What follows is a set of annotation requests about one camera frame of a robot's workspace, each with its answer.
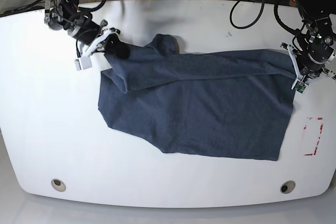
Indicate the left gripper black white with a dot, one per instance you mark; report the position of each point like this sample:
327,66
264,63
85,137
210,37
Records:
309,65

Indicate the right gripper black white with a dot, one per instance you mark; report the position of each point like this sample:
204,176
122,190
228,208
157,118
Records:
99,39

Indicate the dark blue T-shirt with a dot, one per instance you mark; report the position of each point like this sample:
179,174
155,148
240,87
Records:
234,104

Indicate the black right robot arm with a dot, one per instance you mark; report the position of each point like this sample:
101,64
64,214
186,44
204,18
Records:
77,22

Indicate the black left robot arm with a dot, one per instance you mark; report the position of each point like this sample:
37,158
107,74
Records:
315,15

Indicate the red tape rectangle marking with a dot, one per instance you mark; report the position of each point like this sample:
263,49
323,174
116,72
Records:
311,136

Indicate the right table grommet hole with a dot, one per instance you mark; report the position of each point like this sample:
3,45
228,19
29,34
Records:
287,187

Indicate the table grommet hole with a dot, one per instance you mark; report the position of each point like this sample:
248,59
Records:
287,187
58,185

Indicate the left table grommet hole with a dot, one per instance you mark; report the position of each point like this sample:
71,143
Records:
58,185

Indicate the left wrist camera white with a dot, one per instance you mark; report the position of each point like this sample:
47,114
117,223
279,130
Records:
300,87

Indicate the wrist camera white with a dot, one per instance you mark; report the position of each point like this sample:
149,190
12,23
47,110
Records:
83,63
300,87

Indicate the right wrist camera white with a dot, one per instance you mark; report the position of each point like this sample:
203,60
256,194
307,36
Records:
83,63

